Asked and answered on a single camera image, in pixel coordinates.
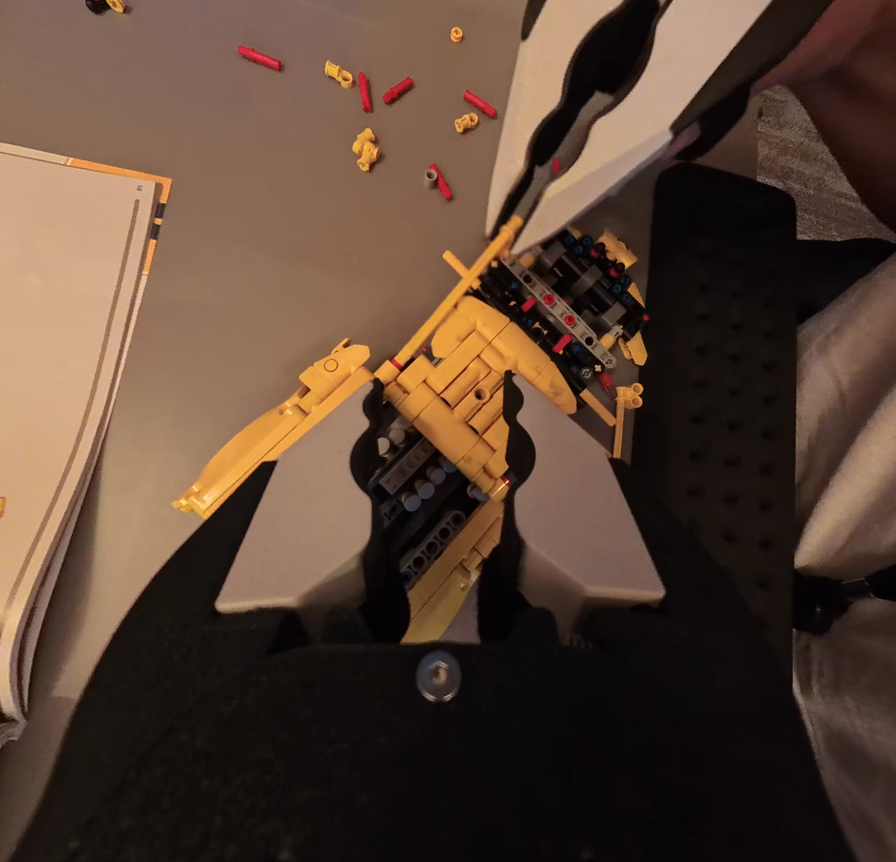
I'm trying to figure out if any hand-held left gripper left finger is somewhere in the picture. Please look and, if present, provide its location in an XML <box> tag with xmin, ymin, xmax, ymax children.
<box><xmin>214</xmin><ymin>379</ymin><xmax>413</xmax><ymax>645</ymax></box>

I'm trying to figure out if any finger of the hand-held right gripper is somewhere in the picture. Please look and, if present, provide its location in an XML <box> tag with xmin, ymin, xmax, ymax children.
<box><xmin>513</xmin><ymin>0</ymin><xmax>784</xmax><ymax>257</ymax></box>
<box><xmin>484</xmin><ymin>0</ymin><xmax>655</xmax><ymax>238</ymax></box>

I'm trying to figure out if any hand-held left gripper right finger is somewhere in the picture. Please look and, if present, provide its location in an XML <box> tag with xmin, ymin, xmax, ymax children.
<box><xmin>477</xmin><ymin>372</ymin><xmax>667</xmax><ymax>643</ymax></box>

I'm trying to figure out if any yellow flexible brick rod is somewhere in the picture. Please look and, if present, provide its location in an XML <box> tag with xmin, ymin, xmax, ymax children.
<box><xmin>611</xmin><ymin>382</ymin><xmax>645</xmax><ymax>460</ymax></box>

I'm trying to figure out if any yellow toy brick model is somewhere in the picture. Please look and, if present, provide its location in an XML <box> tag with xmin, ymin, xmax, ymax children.
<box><xmin>171</xmin><ymin>207</ymin><xmax>648</xmax><ymax>642</ymax></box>

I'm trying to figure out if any yellow brick link rod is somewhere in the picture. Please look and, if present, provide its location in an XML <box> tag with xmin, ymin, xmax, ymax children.
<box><xmin>373</xmin><ymin>214</ymin><xmax>526</xmax><ymax>381</ymax></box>

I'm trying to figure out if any person's right hand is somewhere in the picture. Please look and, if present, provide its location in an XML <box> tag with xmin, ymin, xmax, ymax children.
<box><xmin>752</xmin><ymin>0</ymin><xmax>896</xmax><ymax>208</ymax></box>

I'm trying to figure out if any black perforated panel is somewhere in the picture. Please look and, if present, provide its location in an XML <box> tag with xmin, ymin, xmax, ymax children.
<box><xmin>630</xmin><ymin>164</ymin><xmax>799</xmax><ymax>667</ymax></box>

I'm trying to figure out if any shiny grey cloth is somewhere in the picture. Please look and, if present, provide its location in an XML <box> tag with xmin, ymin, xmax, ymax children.
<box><xmin>791</xmin><ymin>253</ymin><xmax>896</xmax><ymax>862</ymax></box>

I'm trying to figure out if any open instruction booklet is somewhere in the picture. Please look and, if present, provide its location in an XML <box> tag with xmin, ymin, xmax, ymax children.
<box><xmin>0</xmin><ymin>142</ymin><xmax>173</xmax><ymax>726</ymax></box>

